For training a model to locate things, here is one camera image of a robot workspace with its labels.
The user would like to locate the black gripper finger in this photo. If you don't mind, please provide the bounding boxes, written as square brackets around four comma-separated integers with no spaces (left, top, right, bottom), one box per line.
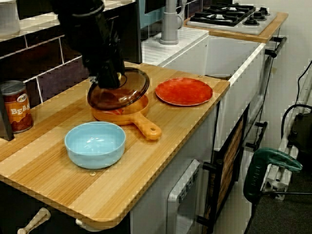
[94,74,112,90]
[106,72,122,89]

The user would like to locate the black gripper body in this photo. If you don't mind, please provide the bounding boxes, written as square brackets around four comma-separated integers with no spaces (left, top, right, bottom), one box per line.
[59,7,126,78]

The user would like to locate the brown glass lid yellow knob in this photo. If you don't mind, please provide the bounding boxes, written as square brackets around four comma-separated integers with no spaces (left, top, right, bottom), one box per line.
[87,67,151,111]

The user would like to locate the red round plate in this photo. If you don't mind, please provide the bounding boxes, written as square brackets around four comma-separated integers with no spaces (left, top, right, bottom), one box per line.
[155,77,214,106]

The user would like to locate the black cabinet panel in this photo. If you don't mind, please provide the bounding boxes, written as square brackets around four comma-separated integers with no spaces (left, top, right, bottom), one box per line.
[104,0,142,64]

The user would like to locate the orange toy frying pan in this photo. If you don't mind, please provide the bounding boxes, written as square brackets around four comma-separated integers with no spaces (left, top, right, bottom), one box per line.
[92,94,162,140]

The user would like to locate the light blue bowl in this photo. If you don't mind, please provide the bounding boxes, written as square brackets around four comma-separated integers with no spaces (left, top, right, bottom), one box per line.
[64,121,126,170]

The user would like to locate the grey toy faucet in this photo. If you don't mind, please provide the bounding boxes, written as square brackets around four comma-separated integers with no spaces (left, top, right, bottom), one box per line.
[159,0,183,45]

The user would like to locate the brown beans can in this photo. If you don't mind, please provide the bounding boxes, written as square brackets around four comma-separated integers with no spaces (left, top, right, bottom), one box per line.
[0,80,34,134]

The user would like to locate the white plastic cup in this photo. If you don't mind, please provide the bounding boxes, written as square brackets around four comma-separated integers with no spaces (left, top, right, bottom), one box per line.
[0,0,20,36]

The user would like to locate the white toy sink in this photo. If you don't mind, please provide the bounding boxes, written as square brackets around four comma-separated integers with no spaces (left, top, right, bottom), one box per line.
[141,26,266,151]

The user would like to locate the black burner grate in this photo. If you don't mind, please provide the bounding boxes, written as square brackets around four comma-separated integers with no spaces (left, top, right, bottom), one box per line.
[190,2,256,27]

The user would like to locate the white dishwasher door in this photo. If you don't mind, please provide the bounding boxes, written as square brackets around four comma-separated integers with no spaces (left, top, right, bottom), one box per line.
[167,159,202,234]

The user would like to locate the wood panel door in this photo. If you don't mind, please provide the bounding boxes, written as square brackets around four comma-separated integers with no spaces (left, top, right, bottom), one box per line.
[209,107,249,230]

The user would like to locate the white drawer knob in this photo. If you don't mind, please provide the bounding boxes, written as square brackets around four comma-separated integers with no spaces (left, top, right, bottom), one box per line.
[75,218,98,231]

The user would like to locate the grey toy stove hob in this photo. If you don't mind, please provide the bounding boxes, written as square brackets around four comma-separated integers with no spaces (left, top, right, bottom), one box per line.
[186,2,278,36]

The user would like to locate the green power drill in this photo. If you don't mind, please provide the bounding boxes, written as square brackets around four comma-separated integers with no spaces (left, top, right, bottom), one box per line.
[243,148,304,203]

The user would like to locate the dark machine housing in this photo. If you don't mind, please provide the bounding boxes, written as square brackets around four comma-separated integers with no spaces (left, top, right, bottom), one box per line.
[289,112,312,166]

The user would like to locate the long black door handle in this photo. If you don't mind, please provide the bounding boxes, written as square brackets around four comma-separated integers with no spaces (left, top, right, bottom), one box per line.
[197,159,224,232]

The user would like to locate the wooden peg handle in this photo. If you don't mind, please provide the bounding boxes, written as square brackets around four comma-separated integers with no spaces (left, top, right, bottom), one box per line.
[17,207,52,234]

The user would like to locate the short black cabinet handle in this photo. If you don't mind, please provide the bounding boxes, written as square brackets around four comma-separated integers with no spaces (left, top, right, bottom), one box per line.
[246,121,268,151]

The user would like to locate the thick black cable loop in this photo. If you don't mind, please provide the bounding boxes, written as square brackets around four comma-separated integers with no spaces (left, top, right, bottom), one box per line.
[280,104,312,147]

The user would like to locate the thin black cable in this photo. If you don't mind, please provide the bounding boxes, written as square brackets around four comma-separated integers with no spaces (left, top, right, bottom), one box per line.
[296,59,312,105]

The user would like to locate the aluminium frame rail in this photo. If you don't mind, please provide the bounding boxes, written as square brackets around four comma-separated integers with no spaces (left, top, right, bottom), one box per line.
[262,165,293,200]

